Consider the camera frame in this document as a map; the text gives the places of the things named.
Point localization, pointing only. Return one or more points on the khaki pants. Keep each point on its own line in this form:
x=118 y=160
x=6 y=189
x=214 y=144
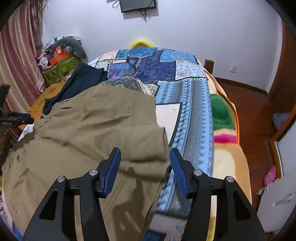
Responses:
x=74 y=138

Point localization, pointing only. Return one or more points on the orange box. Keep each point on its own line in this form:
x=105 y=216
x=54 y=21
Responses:
x=58 y=58

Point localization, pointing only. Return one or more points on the striped pink curtain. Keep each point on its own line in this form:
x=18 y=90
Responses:
x=21 y=45

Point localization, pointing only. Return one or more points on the wall mounted black monitor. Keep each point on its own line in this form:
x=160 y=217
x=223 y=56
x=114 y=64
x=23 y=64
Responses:
x=132 y=5

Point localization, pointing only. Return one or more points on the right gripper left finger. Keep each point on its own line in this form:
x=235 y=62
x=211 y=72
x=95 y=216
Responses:
x=54 y=218

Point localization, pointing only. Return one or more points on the green patterned bag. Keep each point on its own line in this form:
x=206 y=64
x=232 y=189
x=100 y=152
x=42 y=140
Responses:
x=57 y=72

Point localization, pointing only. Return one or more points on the white wall socket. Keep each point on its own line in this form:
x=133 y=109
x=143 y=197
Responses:
x=233 y=69

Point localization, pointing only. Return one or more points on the pink slipper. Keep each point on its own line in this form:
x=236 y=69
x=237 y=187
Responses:
x=270 y=177

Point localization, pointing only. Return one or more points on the grey plush toy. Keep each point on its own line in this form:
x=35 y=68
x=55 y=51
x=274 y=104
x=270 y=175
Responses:
x=73 y=47

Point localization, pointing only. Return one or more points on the yellow pillow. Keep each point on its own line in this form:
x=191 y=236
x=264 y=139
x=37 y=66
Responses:
x=141 y=43

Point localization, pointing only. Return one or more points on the wooden bed post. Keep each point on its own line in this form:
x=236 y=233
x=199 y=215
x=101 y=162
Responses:
x=209 y=65

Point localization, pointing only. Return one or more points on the yellow green plush blanket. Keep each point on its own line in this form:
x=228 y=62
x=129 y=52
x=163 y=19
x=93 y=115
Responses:
x=229 y=158

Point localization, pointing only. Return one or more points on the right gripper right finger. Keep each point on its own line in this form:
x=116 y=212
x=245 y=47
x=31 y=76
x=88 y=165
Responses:
x=235 y=217

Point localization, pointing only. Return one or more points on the white cabinet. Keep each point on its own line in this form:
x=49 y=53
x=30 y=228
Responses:
x=277 y=203

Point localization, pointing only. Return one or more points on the dark navy folded garment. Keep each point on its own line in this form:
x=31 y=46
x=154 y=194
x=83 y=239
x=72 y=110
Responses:
x=83 y=77

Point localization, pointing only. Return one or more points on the blue patchwork bedspread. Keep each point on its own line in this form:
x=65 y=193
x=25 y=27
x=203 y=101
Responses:
x=175 y=97

